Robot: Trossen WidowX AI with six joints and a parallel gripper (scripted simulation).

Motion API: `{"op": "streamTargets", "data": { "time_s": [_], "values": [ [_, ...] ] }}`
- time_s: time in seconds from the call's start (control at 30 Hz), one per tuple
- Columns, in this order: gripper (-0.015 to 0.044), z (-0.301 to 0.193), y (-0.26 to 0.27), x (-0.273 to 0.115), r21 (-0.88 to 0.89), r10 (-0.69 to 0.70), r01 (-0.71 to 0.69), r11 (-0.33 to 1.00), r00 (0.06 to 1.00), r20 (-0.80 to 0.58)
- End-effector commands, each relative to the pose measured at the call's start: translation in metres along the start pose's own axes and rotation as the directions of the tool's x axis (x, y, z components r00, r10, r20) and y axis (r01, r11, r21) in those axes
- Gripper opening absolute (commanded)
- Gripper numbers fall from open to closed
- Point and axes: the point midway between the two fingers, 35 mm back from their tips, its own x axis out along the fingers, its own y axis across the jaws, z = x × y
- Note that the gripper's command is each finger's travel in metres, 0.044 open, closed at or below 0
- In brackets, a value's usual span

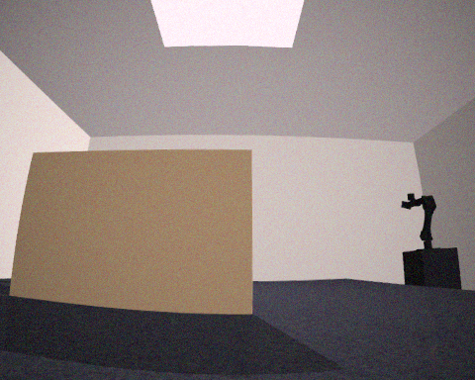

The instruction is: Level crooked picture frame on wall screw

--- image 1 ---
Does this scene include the brown rectangular board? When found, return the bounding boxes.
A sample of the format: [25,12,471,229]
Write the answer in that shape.
[10,149,253,315]

